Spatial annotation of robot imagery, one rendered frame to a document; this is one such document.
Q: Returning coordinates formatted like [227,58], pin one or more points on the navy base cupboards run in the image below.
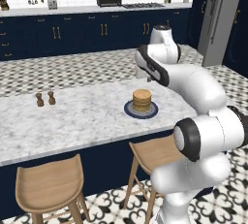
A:
[77,34]

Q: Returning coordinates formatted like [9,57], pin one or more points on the navy tall cupboards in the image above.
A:
[237,34]
[197,11]

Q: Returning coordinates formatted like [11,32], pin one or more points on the wooden knife block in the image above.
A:
[4,5]

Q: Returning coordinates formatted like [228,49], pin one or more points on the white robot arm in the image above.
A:
[200,92]

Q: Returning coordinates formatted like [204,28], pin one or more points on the grey fridge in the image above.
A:
[210,24]

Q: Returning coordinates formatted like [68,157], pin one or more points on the black hob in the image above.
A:
[143,5]

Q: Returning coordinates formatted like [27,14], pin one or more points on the silver toaster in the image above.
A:
[52,3]

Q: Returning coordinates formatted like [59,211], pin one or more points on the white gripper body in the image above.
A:
[142,73]

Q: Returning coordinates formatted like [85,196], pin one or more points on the stack of brown pancakes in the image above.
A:
[141,100]

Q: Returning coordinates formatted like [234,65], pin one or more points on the blue round plate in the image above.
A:
[130,111]

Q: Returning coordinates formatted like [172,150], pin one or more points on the brown wooden shaker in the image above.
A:
[51,98]
[39,100]

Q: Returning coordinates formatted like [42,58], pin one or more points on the navy marble-topped dining counter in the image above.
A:
[106,166]

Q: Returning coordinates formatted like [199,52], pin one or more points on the wooden bar stool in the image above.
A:
[48,182]
[151,156]

